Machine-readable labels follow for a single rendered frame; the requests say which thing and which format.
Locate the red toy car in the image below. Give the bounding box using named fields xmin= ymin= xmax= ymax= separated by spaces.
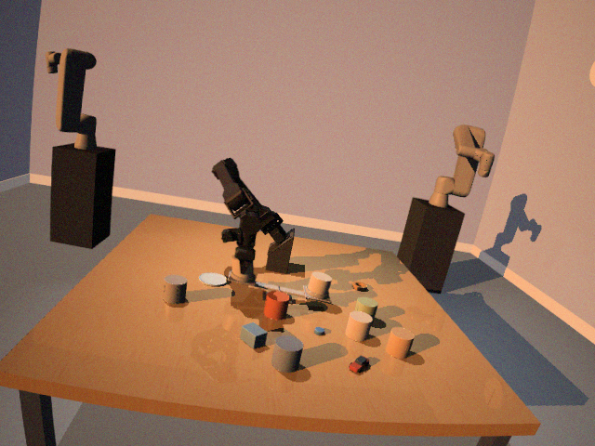
xmin=349 ymin=355 xmax=369 ymax=374

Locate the small orange ring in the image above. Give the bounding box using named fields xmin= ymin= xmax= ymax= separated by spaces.
xmin=351 ymin=282 xmax=367 ymax=292

